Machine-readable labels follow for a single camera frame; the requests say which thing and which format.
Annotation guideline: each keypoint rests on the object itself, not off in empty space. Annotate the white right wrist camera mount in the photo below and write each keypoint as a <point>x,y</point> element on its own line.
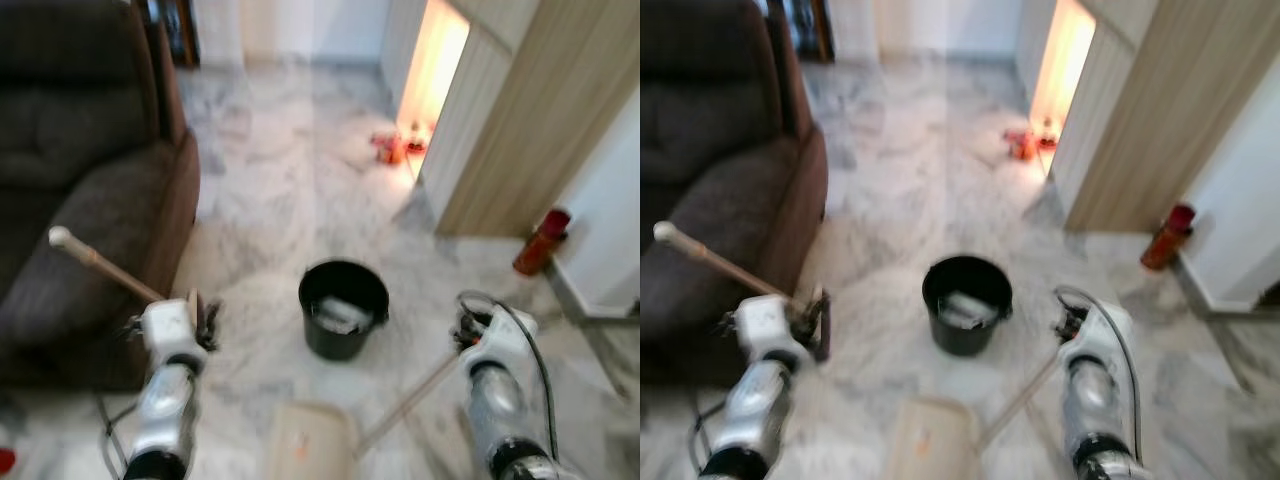
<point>505,335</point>
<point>1100,330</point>

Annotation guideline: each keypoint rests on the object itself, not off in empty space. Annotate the light wooden cabinet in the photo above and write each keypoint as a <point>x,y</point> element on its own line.
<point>530,120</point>
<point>1150,120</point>

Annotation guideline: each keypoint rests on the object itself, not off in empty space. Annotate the red plastic stool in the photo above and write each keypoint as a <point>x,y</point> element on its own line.
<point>6,461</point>

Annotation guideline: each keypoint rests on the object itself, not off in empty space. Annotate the black plastic bucket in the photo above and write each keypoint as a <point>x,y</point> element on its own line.
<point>345,340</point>
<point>965,338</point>

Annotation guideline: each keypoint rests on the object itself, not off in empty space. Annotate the dark brown fabric sofa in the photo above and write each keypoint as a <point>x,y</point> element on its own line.
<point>700,150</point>
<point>80,150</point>

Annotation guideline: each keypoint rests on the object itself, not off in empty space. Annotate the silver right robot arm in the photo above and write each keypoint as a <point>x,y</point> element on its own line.
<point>1090,410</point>
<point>500,410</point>

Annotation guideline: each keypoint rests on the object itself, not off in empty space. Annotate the red offering plate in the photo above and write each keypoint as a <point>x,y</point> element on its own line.
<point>415,143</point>
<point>1047,138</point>

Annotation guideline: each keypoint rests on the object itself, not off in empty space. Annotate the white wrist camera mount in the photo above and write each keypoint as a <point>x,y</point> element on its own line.
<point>505,335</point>
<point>170,325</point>
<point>765,325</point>
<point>1100,330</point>

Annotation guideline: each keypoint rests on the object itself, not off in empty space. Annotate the white crumpled trash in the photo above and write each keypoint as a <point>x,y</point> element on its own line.
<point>342,315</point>
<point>968,310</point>

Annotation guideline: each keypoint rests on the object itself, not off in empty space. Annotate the dark wooden door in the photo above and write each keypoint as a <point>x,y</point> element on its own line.
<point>815,30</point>
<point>185,30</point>

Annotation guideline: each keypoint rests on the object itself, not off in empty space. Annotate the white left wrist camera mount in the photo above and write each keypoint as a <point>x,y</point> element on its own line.
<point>170,325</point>
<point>765,325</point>

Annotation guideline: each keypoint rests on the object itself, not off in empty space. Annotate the red spray can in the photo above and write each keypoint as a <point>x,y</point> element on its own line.
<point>540,245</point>
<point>1167,240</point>

